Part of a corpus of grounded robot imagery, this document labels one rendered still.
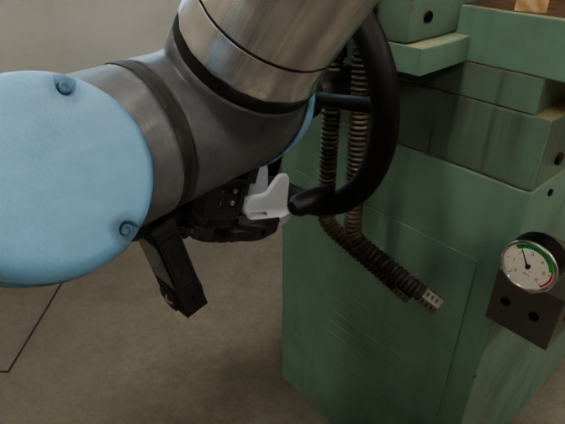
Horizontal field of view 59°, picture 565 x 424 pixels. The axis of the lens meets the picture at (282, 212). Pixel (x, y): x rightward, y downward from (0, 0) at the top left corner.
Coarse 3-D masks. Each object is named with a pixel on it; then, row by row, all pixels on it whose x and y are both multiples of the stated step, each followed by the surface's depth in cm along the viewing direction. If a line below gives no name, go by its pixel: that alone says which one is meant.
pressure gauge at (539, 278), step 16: (528, 240) 53; (544, 240) 53; (512, 256) 55; (528, 256) 54; (544, 256) 52; (560, 256) 52; (512, 272) 56; (528, 272) 55; (544, 272) 53; (560, 272) 52; (528, 288) 55; (544, 288) 54
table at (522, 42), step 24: (480, 0) 58; (504, 0) 58; (552, 0) 58; (480, 24) 55; (504, 24) 53; (528, 24) 51; (552, 24) 50; (408, 48) 52; (432, 48) 52; (456, 48) 55; (480, 48) 56; (504, 48) 54; (528, 48) 52; (552, 48) 50; (408, 72) 53; (528, 72) 53; (552, 72) 51
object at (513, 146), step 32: (416, 96) 65; (448, 96) 61; (416, 128) 67; (448, 128) 63; (480, 128) 60; (512, 128) 57; (544, 128) 54; (448, 160) 65; (480, 160) 61; (512, 160) 58; (544, 160) 56
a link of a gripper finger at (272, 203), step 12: (276, 180) 50; (288, 180) 51; (264, 192) 49; (276, 192) 50; (252, 204) 48; (264, 204) 50; (276, 204) 51; (252, 216) 49; (264, 216) 50; (276, 216) 51; (288, 216) 53
